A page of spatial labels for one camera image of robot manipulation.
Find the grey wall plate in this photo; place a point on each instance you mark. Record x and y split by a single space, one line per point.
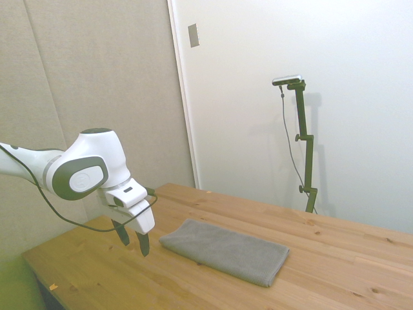
194 35

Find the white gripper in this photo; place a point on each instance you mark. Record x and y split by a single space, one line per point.
143 219

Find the silver exterior camera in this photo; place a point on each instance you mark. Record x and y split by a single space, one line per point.
287 79

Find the black camera stand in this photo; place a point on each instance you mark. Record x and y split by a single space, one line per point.
306 155

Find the orange tape piece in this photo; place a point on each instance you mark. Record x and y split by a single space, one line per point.
53 286

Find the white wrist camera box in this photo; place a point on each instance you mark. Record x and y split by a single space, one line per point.
126 195

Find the grey towel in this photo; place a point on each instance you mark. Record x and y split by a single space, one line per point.
226 250

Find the white door frame trim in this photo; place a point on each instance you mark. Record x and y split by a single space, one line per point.
185 106

